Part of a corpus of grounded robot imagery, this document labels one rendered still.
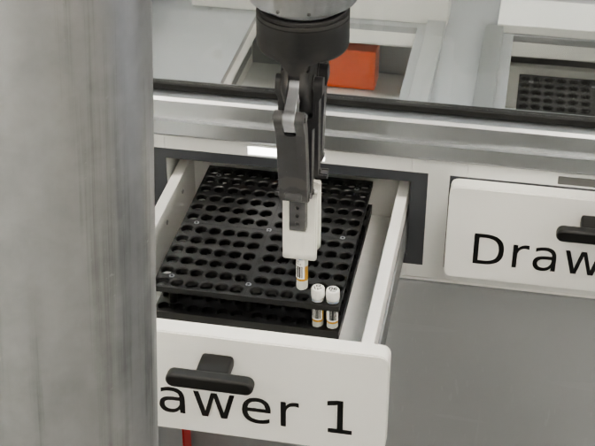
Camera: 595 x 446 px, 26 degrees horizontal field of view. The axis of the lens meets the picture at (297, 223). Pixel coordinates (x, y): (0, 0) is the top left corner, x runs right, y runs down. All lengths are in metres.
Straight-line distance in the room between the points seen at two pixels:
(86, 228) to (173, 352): 0.66
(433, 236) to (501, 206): 0.09
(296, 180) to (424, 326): 0.40
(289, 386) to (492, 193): 0.32
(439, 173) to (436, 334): 0.21
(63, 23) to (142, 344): 0.14
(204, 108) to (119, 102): 0.87
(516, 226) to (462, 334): 0.17
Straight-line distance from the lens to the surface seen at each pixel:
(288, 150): 1.04
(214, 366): 1.09
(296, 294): 1.18
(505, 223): 1.31
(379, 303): 1.18
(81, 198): 0.45
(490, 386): 1.46
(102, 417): 0.49
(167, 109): 1.33
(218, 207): 1.31
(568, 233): 1.28
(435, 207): 1.33
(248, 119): 1.31
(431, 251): 1.36
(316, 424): 1.13
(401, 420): 1.51
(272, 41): 1.02
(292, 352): 1.08
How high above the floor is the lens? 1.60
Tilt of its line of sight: 33 degrees down
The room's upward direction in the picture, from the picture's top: straight up
